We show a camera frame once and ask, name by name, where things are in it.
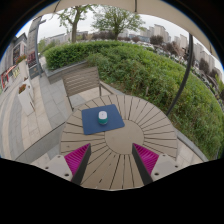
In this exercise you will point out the dark curved parasol pole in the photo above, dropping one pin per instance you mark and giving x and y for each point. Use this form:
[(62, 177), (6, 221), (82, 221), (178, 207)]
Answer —
[(185, 73)]

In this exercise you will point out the slim-trunked tree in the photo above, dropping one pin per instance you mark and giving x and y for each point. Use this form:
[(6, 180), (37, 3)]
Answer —
[(74, 28)]

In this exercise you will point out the green hedge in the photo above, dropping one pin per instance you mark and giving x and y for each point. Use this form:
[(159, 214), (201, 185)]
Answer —
[(143, 73)]

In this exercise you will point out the group of apartment buildings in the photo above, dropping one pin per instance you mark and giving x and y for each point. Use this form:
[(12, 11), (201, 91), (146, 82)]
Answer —
[(159, 30)]

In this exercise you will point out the white and green computer mouse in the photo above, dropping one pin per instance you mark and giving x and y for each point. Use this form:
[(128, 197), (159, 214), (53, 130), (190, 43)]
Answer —
[(102, 117)]

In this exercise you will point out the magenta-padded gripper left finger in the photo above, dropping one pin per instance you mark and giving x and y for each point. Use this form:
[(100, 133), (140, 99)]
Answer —
[(60, 165)]

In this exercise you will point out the brown slatted chair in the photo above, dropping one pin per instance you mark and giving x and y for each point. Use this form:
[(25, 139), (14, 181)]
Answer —
[(81, 81)]

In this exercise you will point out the white planter with flowers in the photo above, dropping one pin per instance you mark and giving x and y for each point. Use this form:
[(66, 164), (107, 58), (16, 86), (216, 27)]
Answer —
[(26, 100)]

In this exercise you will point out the beige parasol canopy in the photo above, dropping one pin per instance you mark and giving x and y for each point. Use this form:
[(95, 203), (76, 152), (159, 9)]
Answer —
[(160, 10)]

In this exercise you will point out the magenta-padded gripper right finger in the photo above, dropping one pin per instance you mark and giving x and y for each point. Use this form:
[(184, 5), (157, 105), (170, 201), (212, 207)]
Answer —
[(163, 165)]

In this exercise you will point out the blue mouse pad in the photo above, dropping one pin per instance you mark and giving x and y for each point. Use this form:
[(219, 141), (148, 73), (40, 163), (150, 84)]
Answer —
[(90, 123)]

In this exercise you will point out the round-crowned tree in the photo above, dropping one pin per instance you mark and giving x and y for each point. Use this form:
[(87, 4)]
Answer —
[(116, 18)]

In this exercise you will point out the tall grey sign post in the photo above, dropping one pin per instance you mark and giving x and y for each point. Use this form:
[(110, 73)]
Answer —
[(35, 46)]

